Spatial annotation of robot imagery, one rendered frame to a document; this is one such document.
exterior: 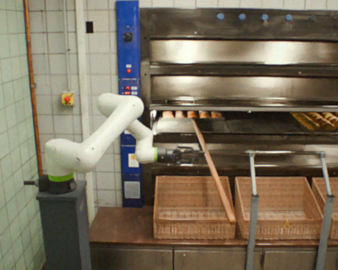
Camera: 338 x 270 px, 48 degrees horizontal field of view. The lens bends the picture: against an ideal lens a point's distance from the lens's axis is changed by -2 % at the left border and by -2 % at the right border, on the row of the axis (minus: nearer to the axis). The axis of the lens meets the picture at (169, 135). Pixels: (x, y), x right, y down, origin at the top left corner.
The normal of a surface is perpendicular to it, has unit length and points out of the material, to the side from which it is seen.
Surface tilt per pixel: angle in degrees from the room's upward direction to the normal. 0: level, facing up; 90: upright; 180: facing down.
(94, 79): 90
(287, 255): 91
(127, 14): 90
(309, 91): 70
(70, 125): 90
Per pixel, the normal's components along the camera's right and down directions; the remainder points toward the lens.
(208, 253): -0.04, 0.29
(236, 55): -0.04, -0.07
